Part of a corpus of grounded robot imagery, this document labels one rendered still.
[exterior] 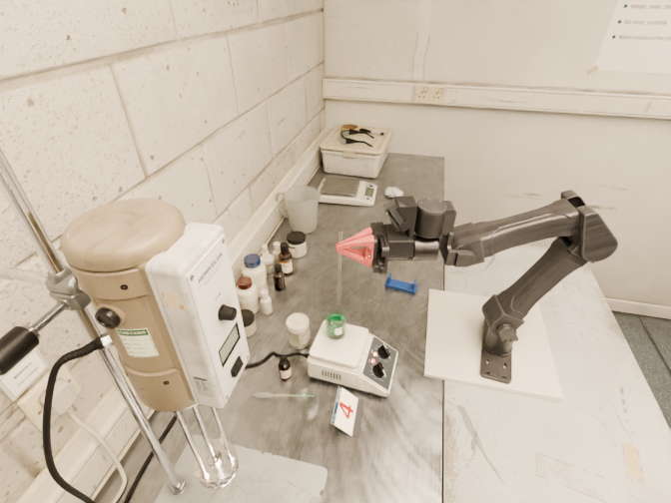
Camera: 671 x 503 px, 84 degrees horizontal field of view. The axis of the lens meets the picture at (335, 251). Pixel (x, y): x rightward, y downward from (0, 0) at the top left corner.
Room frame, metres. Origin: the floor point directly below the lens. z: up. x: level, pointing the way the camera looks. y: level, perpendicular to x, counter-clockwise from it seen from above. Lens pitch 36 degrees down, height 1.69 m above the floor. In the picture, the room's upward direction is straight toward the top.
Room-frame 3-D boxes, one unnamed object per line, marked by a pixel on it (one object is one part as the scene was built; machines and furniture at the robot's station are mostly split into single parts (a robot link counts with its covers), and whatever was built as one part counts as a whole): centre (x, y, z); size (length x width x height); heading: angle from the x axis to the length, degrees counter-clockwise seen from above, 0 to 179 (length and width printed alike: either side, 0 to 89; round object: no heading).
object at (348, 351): (0.60, -0.01, 0.98); 0.12 x 0.12 x 0.01; 73
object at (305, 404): (0.49, 0.06, 0.91); 0.06 x 0.06 x 0.02
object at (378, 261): (0.62, -0.05, 1.25); 0.09 x 0.07 x 0.07; 92
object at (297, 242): (1.08, 0.14, 0.94); 0.07 x 0.07 x 0.07
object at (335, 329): (0.63, 0.00, 1.02); 0.06 x 0.05 x 0.08; 41
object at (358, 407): (0.46, -0.03, 0.92); 0.09 x 0.06 x 0.04; 169
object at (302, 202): (1.26, 0.14, 0.97); 0.18 x 0.13 x 0.15; 75
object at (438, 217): (0.63, -0.22, 1.29); 0.12 x 0.09 x 0.12; 90
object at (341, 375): (0.60, -0.04, 0.94); 0.22 x 0.13 x 0.08; 73
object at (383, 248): (0.63, -0.12, 1.25); 0.10 x 0.07 x 0.07; 2
